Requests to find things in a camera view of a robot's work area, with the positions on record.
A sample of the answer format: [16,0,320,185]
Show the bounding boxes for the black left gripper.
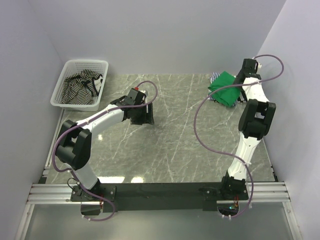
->
[131,102,155,126]

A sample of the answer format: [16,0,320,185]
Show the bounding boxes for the green tank top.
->
[207,70,242,108]

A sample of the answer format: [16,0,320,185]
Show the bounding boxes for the striped clothes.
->
[60,69,103,105]

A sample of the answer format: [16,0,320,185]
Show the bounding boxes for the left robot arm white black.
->
[53,87,154,201]

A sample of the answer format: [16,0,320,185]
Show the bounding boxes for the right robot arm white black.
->
[219,58,276,200]

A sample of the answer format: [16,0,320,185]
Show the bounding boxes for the blue striped folded tank top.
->
[208,71,237,108]

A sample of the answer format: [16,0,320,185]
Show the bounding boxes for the black white striped folded top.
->
[233,76,247,104]

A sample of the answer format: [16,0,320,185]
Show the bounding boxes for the white plastic laundry basket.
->
[50,59,109,112]

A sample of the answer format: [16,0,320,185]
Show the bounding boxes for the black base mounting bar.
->
[70,181,251,217]

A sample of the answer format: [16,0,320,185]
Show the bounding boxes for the aluminium rail frame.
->
[26,182,291,205]

